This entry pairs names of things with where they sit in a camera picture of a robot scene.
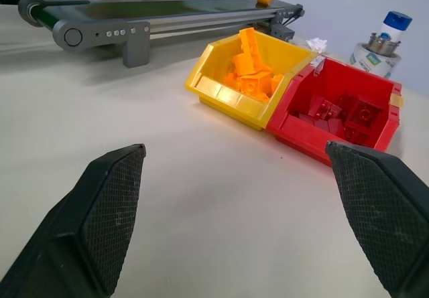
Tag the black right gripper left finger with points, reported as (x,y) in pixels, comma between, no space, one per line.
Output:
(107,211)

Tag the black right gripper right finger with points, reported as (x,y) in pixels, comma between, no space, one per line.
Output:
(378,211)

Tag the grey conveyor belt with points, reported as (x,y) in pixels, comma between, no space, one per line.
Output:
(134,11)

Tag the red plastic bin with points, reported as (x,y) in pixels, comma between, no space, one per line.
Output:
(301,134)

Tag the beige tape piece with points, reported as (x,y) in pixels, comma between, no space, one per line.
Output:
(397,100)

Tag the white printed tape roll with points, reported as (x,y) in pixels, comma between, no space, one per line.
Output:
(368,62)

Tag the white torn label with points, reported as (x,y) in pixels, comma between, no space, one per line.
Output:
(317,64)

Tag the small metal cup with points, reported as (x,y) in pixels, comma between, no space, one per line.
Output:
(382,45)

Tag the yellow plastic bin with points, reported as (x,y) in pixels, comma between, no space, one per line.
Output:
(228,94)

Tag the crumpled white paper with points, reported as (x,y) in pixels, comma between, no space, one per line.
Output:
(316,44)

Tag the white bottle with blue cap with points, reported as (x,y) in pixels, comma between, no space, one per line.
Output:
(397,23)

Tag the long orange toy brick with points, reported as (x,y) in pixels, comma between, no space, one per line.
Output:
(248,45)

